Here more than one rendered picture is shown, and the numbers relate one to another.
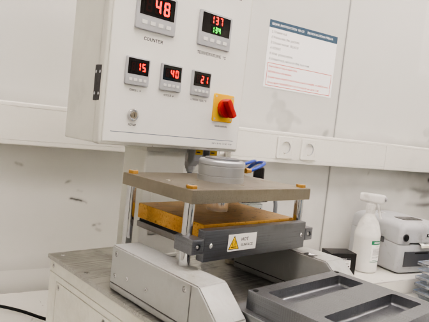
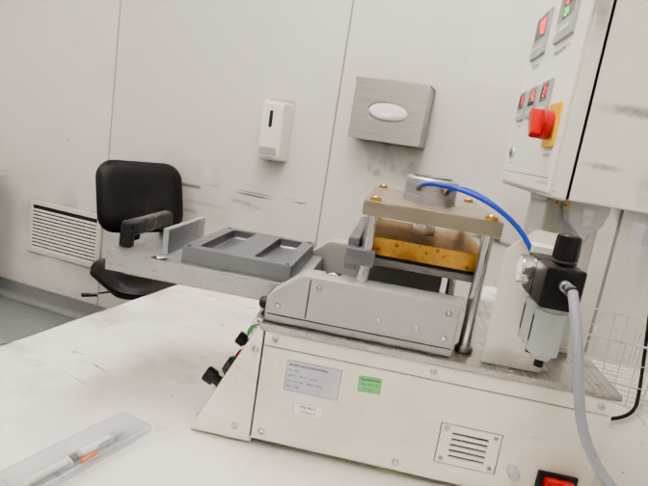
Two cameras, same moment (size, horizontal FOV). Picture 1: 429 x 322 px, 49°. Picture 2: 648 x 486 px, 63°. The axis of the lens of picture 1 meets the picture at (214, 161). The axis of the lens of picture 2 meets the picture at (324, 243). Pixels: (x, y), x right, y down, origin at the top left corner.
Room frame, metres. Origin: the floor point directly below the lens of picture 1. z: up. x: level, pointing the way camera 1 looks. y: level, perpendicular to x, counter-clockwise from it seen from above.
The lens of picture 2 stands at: (1.31, -0.66, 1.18)
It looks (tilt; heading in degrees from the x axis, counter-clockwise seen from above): 11 degrees down; 140
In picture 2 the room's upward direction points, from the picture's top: 9 degrees clockwise
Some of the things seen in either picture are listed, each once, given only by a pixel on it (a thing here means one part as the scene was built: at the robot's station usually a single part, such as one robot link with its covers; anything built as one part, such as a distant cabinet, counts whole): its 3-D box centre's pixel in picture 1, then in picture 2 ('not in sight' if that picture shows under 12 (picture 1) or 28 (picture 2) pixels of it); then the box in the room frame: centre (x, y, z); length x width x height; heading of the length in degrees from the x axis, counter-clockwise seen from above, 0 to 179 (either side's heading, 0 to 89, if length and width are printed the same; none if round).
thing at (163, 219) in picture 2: not in sight; (148, 227); (0.46, -0.32, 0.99); 0.15 x 0.02 x 0.04; 133
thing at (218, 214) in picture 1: (221, 205); (422, 229); (0.79, -0.02, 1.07); 0.22 x 0.17 x 0.10; 133
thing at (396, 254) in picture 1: (394, 239); not in sight; (1.61, -0.65, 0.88); 0.25 x 0.20 x 0.17; 26
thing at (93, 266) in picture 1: (196, 279); (427, 318); (0.81, 0.01, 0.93); 0.46 x 0.35 x 0.01; 43
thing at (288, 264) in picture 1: (295, 266); (356, 307); (0.82, -0.17, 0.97); 0.26 x 0.05 x 0.07; 43
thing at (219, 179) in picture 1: (214, 191); (446, 223); (0.82, -0.01, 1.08); 0.31 x 0.24 x 0.13; 133
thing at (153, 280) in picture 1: (170, 289); (372, 265); (0.64, 0.04, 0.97); 0.25 x 0.05 x 0.07; 43
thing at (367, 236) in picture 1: (368, 232); not in sight; (1.48, -0.52, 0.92); 0.09 x 0.08 x 0.25; 58
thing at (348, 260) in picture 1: (338, 261); not in sight; (1.42, -0.41, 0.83); 0.09 x 0.06 x 0.07; 106
